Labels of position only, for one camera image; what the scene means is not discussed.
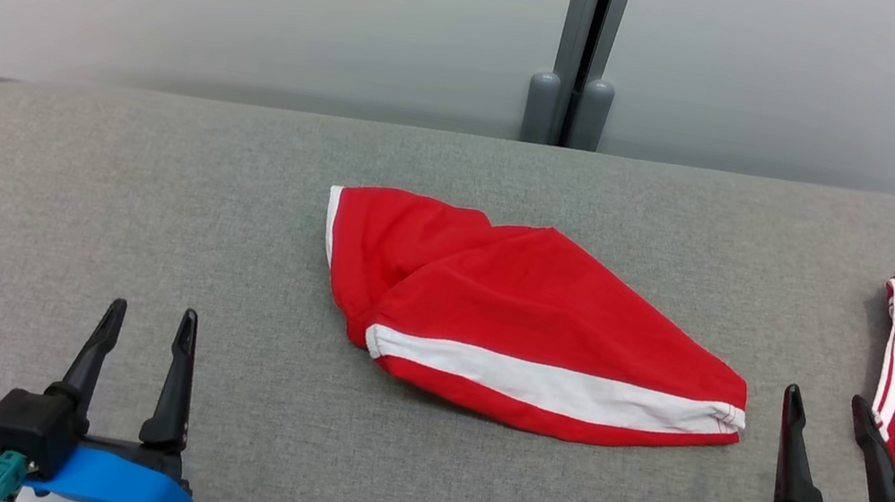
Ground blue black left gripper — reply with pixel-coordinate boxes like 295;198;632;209
17;285;227;502

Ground red shorts with white stripe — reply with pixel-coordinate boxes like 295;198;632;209
295;177;777;472

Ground grey fabric sofa surface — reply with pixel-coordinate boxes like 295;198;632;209
0;45;895;502

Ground grey cylindrical post cap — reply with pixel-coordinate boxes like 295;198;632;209
517;67;564;147
569;75;619;156

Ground grey vertical partition post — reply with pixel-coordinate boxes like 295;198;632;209
540;0;637;156

